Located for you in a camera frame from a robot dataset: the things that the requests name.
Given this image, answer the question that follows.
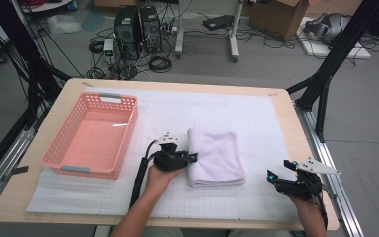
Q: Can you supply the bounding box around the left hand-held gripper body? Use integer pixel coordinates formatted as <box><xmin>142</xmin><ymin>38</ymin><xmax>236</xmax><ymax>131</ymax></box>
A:
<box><xmin>152</xmin><ymin>132</ymin><xmax>189</xmax><ymax>172</ymax></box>

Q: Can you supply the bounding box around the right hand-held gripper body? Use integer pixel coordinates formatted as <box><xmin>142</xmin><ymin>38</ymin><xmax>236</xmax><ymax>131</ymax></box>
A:
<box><xmin>274</xmin><ymin>157</ymin><xmax>341</xmax><ymax>201</ymax></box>

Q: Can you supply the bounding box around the lilac towel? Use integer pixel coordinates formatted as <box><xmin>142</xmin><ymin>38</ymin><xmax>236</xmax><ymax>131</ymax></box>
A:
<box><xmin>186</xmin><ymin>127</ymin><xmax>246</xmax><ymax>188</ymax></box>

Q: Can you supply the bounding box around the pink plastic basket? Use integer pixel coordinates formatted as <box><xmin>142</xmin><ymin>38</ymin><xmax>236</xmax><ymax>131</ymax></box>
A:
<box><xmin>39</xmin><ymin>92</ymin><xmax>139</xmax><ymax>181</ymax></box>

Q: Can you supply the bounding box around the person's right hand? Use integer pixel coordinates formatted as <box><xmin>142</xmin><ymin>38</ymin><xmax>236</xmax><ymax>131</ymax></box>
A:
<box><xmin>289</xmin><ymin>195</ymin><xmax>326</xmax><ymax>218</ymax></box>

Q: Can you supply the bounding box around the person's left hand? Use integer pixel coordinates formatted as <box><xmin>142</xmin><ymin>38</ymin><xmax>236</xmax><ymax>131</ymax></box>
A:
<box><xmin>144</xmin><ymin>164</ymin><xmax>184</xmax><ymax>198</ymax></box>

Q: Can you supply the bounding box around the white grid mat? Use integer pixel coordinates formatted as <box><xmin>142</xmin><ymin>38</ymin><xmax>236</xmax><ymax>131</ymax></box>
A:
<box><xmin>25</xmin><ymin>86</ymin><xmax>302</xmax><ymax>222</ymax></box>

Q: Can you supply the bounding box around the white foam board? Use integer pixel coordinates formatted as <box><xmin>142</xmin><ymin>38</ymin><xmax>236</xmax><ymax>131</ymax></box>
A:
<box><xmin>296</xmin><ymin>16</ymin><xmax>372</xmax><ymax>60</ymax></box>

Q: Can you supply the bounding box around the white metal stand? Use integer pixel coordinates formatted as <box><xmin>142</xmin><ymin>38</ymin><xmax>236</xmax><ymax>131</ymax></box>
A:
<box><xmin>174</xmin><ymin>0</ymin><xmax>245</xmax><ymax>63</ymax></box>

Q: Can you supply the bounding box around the white power supply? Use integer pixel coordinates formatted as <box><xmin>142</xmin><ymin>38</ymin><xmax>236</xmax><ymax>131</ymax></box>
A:
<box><xmin>102</xmin><ymin>38</ymin><xmax>114</xmax><ymax>64</ymax></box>

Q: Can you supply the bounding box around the black computer tower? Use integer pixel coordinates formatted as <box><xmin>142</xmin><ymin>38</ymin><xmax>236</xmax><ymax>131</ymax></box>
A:
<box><xmin>113</xmin><ymin>4</ymin><xmax>142</xmax><ymax>61</ymax></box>
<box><xmin>139</xmin><ymin>5</ymin><xmax>163</xmax><ymax>53</ymax></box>

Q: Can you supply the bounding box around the black flat device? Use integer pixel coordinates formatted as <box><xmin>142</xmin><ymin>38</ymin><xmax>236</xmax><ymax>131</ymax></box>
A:
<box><xmin>202</xmin><ymin>14</ymin><xmax>235</xmax><ymax>32</ymax></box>

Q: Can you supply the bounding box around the grey rounded device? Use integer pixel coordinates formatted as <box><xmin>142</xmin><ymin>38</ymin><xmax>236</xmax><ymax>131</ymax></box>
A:
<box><xmin>304</xmin><ymin>12</ymin><xmax>351</xmax><ymax>45</ymax></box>

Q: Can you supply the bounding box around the brown cardboard box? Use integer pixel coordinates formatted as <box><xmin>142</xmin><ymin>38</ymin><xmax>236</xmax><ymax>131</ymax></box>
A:
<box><xmin>305</xmin><ymin>0</ymin><xmax>363</xmax><ymax>18</ymax></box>
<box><xmin>247</xmin><ymin>0</ymin><xmax>310</xmax><ymax>42</ymax></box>

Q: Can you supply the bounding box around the blue floor sheet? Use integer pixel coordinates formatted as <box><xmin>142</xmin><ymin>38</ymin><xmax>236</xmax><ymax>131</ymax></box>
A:
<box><xmin>80</xmin><ymin>9</ymin><xmax>107</xmax><ymax>33</ymax></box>

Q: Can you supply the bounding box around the clear plastic bag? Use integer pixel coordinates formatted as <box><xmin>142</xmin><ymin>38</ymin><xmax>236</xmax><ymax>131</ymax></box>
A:
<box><xmin>47</xmin><ymin>13</ymin><xmax>82</xmax><ymax>36</ymax></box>

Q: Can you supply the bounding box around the round white table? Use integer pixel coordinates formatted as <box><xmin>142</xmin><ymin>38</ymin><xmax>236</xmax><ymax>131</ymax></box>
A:
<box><xmin>19</xmin><ymin>0</ymin><xmax>73</xmax><ymax>14</ymax></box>

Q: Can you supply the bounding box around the grey metal bracket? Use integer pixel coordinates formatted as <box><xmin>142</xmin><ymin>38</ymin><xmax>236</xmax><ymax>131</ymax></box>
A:
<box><xmin>0</xmin><ymin>165</ymin><xmax>30</xmax><ymax>183</ymax></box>
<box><xmin>321</xmin><ymin>184</ymin><xmax>338</xmax><ymax>200</ymax></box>

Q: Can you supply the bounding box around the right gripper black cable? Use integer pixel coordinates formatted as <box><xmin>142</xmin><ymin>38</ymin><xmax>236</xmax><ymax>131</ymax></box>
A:
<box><xmin>312</xmin><ymin>184</ymin><xmax>329</xmax><ymax>230</ymax></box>

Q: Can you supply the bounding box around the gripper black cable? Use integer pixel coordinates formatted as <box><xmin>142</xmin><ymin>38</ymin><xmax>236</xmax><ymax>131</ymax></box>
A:
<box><xmin>129</xmin><ymin>139</ymin><xmax>161</xmax><ymax>210</ymax></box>
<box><xmin>312</xmin><ymin>184</ymin><xmax>329</xmax><ymax>230</ymax></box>

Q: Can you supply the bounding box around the aluminium rail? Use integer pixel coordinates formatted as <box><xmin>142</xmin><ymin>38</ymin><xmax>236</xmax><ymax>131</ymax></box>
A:
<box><xmin>0</xmin><ymin>108</ymin><xmax>45</xmax><ymax>215</ymax></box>
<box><xmin>294</xmin><ymin>102</ymin><xmax>364</xmax><ymax>237</ymax></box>

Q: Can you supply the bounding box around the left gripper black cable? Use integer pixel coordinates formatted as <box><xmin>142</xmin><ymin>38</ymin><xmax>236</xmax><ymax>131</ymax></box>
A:
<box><xmin>129</xmin><ymin>139</ymin><xmax>161</xmax><ymax>210</ymax></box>

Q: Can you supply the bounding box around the coiled black cable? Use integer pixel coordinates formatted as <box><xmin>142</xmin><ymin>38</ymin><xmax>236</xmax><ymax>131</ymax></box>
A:
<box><xmin>148</xmin><ymin>55</ymin><xmax>173</xmax><ymax>74</ymax></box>

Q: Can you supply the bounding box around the black metal frame strut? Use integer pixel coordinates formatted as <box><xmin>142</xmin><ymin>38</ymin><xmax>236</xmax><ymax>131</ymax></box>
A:
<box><xmin>285</xmin><ymin>0</ymin><xmax>379</xmax><ymax>144</ymax></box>
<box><xmin>0</xmin><ymin>0</ymin><xmax>73</xmax><ymax>131</ymax></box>

